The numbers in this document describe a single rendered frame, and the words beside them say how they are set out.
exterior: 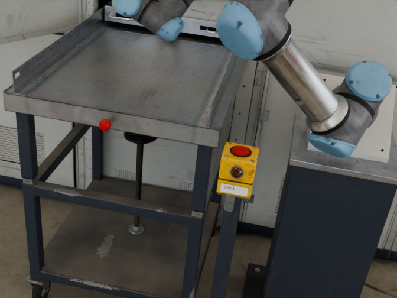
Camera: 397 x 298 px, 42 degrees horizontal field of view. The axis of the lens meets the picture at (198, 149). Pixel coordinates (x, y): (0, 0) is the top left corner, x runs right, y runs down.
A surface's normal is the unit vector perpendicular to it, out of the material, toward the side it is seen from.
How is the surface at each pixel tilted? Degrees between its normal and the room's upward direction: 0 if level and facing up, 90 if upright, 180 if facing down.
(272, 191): 90
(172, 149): 90
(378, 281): 0
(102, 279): 0
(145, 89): 0
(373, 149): 45
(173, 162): 90
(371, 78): 38
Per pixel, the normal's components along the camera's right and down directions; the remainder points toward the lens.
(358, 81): 0.02, -0.38
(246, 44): -0.61, 0.74
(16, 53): -0.19, 0.47
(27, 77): 0.98, 0.18
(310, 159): 0.09, -0.86
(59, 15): 0.76, 0.39
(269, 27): 0.57, 0.33
